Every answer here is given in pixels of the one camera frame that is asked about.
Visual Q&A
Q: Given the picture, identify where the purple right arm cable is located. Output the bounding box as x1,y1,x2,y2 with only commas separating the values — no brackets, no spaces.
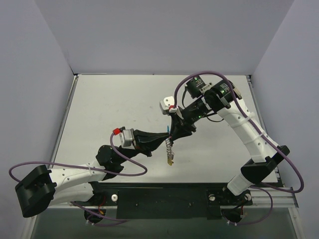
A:
173,70,305,227

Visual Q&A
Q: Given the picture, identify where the yellow key tag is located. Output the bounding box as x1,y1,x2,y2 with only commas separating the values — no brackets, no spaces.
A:
167,159,173,166

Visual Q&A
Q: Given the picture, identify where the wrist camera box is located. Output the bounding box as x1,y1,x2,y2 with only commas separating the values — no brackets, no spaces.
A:
113,127,134,149
159,96,181,116

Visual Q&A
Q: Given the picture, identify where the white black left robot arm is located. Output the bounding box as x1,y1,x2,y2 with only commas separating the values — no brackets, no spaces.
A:
15,127,170,218

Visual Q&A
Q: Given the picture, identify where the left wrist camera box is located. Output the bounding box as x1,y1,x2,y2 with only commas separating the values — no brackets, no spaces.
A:
113,127,134,149

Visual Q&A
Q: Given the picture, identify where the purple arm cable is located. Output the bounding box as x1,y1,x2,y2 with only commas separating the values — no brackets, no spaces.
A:
173,70,305,227
8,133,148,227

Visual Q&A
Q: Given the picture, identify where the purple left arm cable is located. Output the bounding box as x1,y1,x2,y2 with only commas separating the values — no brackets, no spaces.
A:
8,133,148,227

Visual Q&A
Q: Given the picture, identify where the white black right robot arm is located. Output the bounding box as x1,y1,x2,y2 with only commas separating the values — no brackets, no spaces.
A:
160,76,290,204

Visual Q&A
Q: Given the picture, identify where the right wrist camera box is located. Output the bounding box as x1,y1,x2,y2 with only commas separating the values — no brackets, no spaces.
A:
159,96,181,116

